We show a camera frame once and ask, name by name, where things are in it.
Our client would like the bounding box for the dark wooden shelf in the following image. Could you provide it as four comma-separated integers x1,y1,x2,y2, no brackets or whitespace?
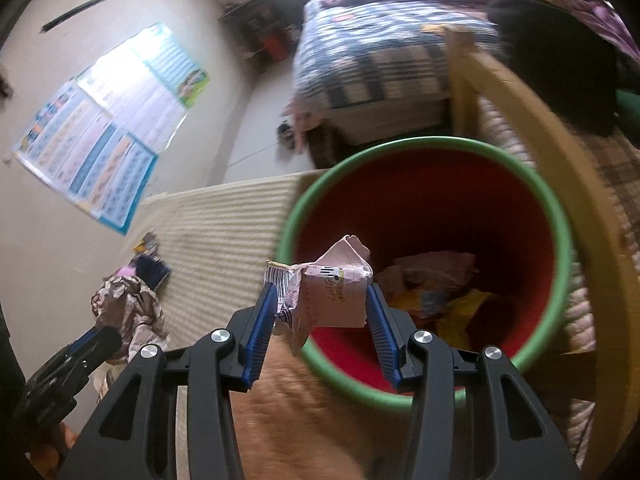
220,0,307,64

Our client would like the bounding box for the orange fuzzy cloth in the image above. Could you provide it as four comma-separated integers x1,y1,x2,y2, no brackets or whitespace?
227,345,417,480

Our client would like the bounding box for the pale pink chart poster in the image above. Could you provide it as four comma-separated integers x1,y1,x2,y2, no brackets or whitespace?
75,44,190,157

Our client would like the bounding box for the blue orange wrapper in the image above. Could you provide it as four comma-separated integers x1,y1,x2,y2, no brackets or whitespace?
387,285,454,322

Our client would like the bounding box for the white paper carton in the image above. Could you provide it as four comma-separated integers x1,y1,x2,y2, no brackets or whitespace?
264,234,375,358

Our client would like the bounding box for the black wall rod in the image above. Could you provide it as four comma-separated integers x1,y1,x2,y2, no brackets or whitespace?
41,0,115,35

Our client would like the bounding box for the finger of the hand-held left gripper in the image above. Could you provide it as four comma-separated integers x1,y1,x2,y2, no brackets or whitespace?
65,326,124,368

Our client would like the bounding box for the blue letter chart poster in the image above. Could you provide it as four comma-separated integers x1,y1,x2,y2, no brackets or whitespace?
11,80,160,237

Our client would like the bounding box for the striped beige tablecloth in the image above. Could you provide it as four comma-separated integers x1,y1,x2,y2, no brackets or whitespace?
97,170,329,480

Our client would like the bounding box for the red bin with green rim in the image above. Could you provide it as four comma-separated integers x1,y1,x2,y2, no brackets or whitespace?
276,136,574,414

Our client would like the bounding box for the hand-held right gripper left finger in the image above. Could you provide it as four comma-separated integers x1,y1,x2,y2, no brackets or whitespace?
57,282,279,480

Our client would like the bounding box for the yellow brown candy wrapper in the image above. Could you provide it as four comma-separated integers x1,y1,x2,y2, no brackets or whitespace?
132,230,162,256

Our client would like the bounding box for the brown silver packet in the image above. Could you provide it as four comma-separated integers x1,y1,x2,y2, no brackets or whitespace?
91,274,169,362

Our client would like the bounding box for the blue snack packet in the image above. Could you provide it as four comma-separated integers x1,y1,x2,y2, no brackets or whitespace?
134,254,171,292

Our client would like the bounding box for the red plastic container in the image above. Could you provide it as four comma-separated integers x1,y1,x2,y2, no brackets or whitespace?
263,34,289,60

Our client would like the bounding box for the beige quilted cushion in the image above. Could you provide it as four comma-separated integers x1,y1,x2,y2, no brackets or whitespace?
474,94,640,357

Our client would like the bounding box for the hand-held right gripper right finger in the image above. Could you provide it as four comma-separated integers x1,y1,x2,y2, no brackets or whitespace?
367,284,583,480

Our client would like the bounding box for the green object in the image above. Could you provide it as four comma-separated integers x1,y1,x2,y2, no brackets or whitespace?
616,88,640,122

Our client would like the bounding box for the pale pink crumpled wrapper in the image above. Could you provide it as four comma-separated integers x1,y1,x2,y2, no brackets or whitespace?
392,251,477,289

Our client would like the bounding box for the black cloth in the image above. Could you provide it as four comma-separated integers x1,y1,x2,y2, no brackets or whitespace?
487,0,622,137

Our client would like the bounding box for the brown plaid cloth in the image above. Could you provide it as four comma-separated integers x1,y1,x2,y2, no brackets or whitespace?
304,122,372,171

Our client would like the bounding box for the wooden chair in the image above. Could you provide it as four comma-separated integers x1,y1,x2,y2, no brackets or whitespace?
442,25,640,463

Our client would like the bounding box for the yellow snack wrapper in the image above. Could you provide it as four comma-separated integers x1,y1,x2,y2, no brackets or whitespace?
437,288,504,352

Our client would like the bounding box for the green bordered chart poster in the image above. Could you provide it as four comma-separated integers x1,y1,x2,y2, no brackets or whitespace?
131,22,211,110

